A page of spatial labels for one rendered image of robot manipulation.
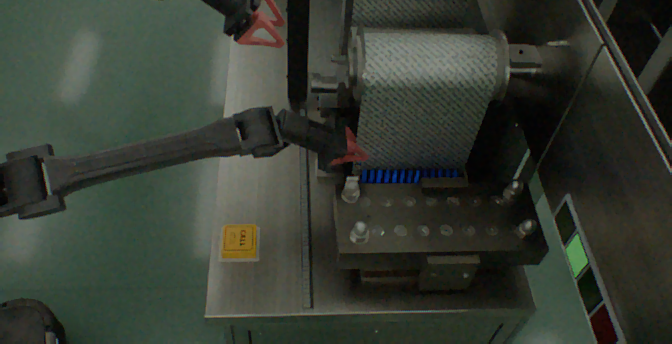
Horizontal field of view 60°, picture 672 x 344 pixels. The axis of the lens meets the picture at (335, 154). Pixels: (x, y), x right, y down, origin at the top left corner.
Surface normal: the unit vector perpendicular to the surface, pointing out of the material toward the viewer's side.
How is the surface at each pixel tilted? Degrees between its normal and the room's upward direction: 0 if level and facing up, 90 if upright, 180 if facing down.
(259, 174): 0
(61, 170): 27
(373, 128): 90
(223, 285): 0
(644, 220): 90
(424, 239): 0
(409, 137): 90
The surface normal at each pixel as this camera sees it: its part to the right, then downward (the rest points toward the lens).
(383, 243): 0.06, -0.64
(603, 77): -1.00, 0.00
